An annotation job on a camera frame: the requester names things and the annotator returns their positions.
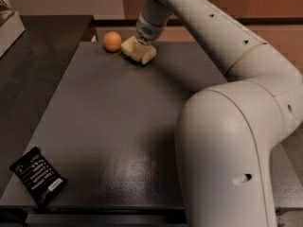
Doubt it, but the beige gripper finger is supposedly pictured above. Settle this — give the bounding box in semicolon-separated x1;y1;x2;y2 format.
140;45;152;64
131;40;149;61

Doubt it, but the yellow wavy sponge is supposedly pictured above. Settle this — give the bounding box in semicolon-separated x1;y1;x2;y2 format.
120;35;157;66

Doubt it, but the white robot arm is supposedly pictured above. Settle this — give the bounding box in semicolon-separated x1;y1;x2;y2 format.
136;0;303;227

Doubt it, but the orange fruit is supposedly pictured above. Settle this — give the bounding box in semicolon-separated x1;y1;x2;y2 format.
103;31;122;53

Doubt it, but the dark side counter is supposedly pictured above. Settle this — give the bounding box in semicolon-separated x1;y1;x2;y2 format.
0;15;93;196

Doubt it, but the white box on counter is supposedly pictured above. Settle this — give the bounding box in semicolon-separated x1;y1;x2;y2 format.
0;0;25;58

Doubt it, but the black snack packet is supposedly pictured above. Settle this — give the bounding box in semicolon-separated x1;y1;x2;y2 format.
9;147;67;208

